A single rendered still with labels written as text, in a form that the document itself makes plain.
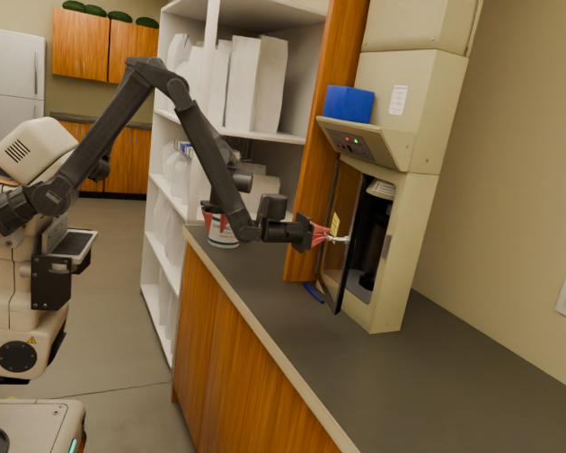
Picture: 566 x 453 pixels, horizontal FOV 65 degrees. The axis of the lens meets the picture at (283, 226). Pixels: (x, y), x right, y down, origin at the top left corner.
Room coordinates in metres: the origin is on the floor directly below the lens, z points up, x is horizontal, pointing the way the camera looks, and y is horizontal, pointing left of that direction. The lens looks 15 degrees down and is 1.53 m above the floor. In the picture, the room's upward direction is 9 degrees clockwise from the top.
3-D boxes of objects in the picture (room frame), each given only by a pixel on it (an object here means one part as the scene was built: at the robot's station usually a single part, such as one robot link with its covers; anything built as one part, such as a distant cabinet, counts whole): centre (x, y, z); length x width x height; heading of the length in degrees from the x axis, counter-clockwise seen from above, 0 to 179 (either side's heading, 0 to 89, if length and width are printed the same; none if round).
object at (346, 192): (1.27, -0.16, 1.19); 0.30 x 0.01 x 0.40; 8
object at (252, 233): (1.13, 0.06, 1.24); 0.12 x 0.09 x 0.11; 103
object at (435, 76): (1.35, -0.33, 1.33); 0.32 x 0.25 x 0.77; 28
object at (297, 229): (1.16, -0.03, 1.20); 0.07 x 0.07 x 0.10; 27
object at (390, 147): (1.26, -0.17, 1.46); 0.32 x 0.11 x 0.10; 28
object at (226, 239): (1.73, 0.23, 1.02); 0.13 x 0.13 x 0.15
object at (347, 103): (1.34, -0.13, 1.56); 0.10 x 0.10 x 0.09; 28
